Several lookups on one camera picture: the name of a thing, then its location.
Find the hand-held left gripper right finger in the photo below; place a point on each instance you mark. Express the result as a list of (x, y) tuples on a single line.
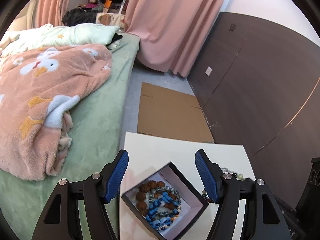
[(206, 177)]

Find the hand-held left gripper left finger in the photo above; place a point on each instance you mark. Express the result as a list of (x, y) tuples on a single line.
[(116, 177)]

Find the black box with white lining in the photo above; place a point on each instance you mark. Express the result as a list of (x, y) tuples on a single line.
[(190, 187)]

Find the white table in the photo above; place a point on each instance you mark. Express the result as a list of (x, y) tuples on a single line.
[(160, 150)]

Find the bed with green sheet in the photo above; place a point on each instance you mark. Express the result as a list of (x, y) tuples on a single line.
[(100, 120)]

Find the flat cardboard sheet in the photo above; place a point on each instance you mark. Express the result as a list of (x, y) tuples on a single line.
[(170, 112)]

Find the pink duck print blanket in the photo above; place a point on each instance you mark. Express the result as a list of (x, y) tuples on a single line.
[(50, 92)]

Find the black cloth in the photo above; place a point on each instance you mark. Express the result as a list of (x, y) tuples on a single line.
[(117, 38)]

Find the wide pink curtain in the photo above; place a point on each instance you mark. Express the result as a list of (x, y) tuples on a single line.
[(175, 22)]

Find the bear print cushion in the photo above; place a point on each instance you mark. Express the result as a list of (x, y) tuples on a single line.
[(107, 18)]

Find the black clothes pile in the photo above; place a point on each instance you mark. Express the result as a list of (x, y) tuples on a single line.
[(78, 16)]

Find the orange box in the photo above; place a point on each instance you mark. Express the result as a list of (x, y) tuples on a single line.
[(107, 5)]

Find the cream plush toy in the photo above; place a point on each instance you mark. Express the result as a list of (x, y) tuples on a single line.
[(8, 40)]

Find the stuffed toy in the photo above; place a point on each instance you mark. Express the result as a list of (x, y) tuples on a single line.
[(91, 3)]

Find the beige headboard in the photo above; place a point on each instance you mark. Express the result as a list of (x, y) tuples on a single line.
[(23, 17)]

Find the narrow pink curtain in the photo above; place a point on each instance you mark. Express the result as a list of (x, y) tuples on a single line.
[(53, 2)]

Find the white wall socket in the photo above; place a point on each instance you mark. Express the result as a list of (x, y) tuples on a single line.
[(208, 71)]

